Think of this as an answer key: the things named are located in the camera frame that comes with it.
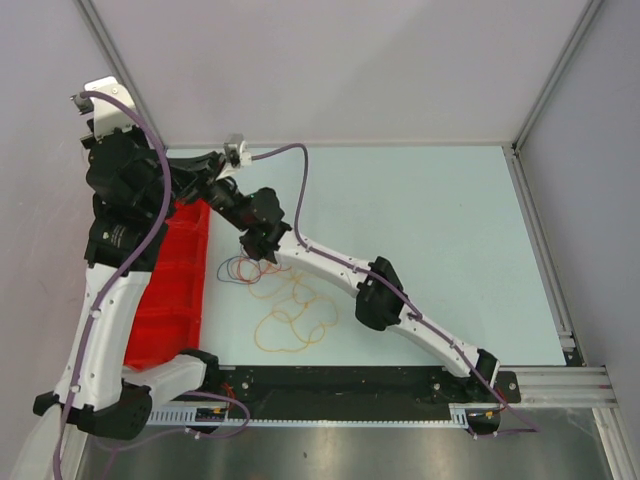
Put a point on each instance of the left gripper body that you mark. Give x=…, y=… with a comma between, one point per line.
x=138, y=137

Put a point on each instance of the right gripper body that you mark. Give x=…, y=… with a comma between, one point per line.
x=206, y=184

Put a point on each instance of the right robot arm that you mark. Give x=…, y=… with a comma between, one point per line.
x=381, y=303

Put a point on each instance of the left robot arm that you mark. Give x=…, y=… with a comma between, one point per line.
x=131, y=205

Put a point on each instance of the red plastic bin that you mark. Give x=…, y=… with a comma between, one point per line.
x=168, y=318

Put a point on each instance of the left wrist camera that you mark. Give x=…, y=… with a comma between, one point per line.
x=107, y=118

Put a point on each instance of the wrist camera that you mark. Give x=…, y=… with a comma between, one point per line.
x=236, y=152
x=107, y=118

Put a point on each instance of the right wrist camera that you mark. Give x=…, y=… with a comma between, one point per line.
x=236, y=152

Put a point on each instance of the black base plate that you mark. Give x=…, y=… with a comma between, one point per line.
x=347, y=392

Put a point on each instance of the slotted cable duct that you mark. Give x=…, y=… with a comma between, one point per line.
x=204, y=416

